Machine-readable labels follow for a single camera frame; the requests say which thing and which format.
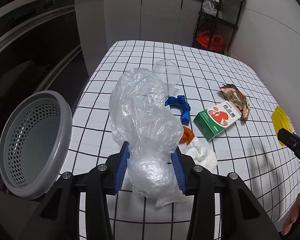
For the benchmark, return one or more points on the blue crumpled glove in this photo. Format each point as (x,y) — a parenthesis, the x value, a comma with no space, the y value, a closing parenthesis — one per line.
(180,103)

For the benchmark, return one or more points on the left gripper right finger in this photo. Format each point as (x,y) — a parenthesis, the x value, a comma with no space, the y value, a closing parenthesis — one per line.
(179,171)

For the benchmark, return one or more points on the red plastic bag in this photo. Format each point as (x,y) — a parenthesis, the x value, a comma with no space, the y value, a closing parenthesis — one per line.
(211,42)

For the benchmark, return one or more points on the clear plastic cup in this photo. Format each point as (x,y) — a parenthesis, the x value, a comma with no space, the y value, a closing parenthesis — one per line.
(168,72)

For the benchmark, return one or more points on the clear bag on shelf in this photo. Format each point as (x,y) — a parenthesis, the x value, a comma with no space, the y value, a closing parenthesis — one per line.
(210,8)

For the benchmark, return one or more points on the grey kitchen cabinets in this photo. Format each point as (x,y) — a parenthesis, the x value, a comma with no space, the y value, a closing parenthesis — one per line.
(101,23)

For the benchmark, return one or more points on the black metal shelf rack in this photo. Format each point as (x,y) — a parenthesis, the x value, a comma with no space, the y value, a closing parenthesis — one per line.
(217,25)

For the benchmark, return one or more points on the clear plastic bag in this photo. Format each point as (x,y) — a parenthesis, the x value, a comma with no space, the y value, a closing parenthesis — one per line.
(139,117)

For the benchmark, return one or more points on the grey perforated trash bin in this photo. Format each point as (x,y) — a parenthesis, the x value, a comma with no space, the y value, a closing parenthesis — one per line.
(34,144)

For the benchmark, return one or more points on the green white carton box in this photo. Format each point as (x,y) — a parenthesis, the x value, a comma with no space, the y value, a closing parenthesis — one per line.
(216,119)

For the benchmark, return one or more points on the orange peel scrap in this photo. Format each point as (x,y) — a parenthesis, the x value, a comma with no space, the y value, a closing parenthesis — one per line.
(188,135)

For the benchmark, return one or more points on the yellow collapsible bowl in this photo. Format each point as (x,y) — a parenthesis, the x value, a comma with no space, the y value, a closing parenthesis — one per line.
(281,120)

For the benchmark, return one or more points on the white crumpled tissue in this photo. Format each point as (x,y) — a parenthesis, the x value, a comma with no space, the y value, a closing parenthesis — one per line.
(202,156)

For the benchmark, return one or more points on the red beige snack wrapper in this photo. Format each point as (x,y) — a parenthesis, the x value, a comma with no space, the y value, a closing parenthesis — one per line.
(234,95)

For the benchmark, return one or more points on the right human hand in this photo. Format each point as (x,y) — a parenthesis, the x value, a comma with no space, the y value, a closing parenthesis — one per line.
(292,217)

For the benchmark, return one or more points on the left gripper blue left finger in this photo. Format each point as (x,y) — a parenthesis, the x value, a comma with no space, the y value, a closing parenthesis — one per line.
(121,167)

